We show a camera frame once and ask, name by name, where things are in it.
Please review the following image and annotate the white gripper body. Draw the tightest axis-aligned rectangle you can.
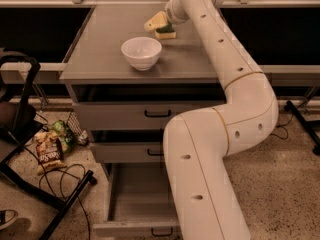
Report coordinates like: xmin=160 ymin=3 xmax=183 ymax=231
xmin=165 ymin=0 xmax=189 ymax=24

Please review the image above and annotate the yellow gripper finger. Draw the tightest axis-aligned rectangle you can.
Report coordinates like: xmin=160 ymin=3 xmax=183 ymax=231
xmin=144 ymin=11 xmax=168 ymax=32

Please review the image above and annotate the green yellow sponge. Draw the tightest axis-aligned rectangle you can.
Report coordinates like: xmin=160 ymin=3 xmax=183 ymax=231
xmin=155 ymin=23 xmax=176 ymax=40

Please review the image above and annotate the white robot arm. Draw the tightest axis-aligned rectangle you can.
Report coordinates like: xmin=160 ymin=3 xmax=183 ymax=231
xmin=163 ymin=0 xmax=279 ymax=240

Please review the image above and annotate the grey drawer cabinet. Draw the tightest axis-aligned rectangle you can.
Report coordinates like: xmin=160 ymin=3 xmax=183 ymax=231
xmin=59 ymin=1 xmax=231 ymax=178

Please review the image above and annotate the grey top drawer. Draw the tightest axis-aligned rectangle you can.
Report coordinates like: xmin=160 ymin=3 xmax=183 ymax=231
xmin=73 ymin=102 xmax=214 ymax=131

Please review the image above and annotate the grey drawer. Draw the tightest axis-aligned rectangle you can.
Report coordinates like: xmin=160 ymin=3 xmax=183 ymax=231
xmin=93 ymin=162 xmax=181 ymax=238
xmin=73 ymin=102 xmax=214 ymax=131
xmin=90 ymin=142 xmax=164 ymax=163

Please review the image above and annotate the grey middle drawer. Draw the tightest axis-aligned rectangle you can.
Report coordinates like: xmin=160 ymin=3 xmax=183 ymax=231
xmin=90 ymin=142 xmax=164 ymax=163

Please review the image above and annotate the grey bottom drawer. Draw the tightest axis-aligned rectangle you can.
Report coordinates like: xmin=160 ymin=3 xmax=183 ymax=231
xmin=93 ymin=162 xmax=181 ymax=238

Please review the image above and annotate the white ceramic bowl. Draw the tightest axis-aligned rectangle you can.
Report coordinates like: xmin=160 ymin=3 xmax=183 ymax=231
xmin=121 ymin=37 xmax=162 ymax=71

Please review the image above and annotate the green chip bag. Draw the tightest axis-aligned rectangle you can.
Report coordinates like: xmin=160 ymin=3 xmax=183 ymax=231
xmin=51 ymin=120 xmax=76 ymax=153

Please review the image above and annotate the black stand leg right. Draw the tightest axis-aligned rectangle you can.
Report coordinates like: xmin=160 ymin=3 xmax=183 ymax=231
xmin=284 ymin=101 xmax=320 ymax=156

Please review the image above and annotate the brown chip bag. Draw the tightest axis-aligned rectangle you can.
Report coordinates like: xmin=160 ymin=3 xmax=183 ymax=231
xmin=35 ymin=131 xmax=66 ymax=175

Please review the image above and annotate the shoe at left edge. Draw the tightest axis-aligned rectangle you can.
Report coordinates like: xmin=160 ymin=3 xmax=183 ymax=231
xmin=0 ymin=209 xmax=18 ymax=230

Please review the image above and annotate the wire mesh basket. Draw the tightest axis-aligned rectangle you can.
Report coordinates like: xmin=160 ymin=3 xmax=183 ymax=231
xmin=66 ymin=112 xmax=82 ymax=138

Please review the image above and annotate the black power adapter cable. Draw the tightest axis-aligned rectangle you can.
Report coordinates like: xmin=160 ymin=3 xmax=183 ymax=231
xmin=269 ymin=112 xmax=296 ymax=141

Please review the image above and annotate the black stand frame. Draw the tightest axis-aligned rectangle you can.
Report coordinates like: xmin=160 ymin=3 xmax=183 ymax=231
xmin=0 ymin=48 xmax=96 ymax=240

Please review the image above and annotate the black floor cable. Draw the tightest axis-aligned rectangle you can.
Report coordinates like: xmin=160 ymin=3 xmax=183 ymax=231
xmin=6 ymin=112 xmax=92 ymax=240

